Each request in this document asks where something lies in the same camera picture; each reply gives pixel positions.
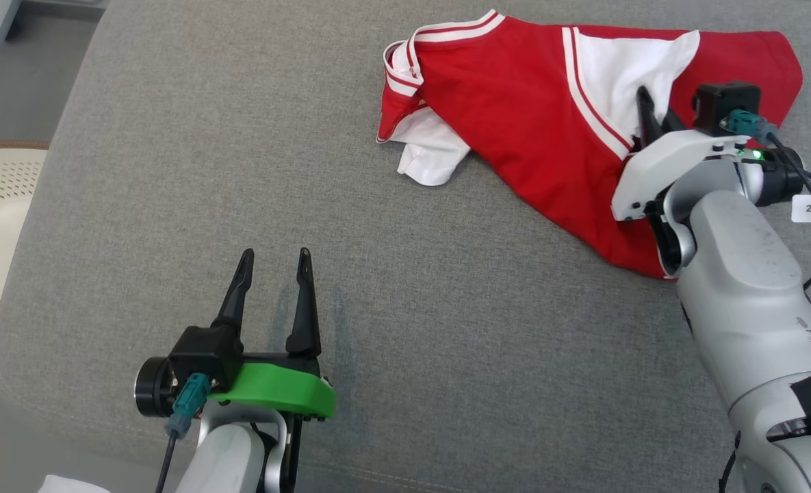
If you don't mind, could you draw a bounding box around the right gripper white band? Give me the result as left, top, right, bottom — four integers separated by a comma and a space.
610, 86, 805, 222

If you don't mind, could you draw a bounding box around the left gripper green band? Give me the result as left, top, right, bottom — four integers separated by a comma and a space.
135, 247, 337, 420

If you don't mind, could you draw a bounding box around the red white jersey shirt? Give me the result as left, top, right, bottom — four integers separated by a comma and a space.
376, 9, 804, 280

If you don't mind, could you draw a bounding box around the grey fabric sofa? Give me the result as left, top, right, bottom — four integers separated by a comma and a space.
0, 0, 811, 493

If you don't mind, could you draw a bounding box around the white plastic object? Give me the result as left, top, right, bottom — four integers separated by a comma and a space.
36, 474, 113, 493

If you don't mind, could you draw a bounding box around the left camera cable teal plug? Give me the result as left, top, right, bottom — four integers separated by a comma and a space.
155, 373, 212, 493

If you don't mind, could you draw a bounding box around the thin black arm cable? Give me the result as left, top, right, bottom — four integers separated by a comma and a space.
719, 430, 743, 493

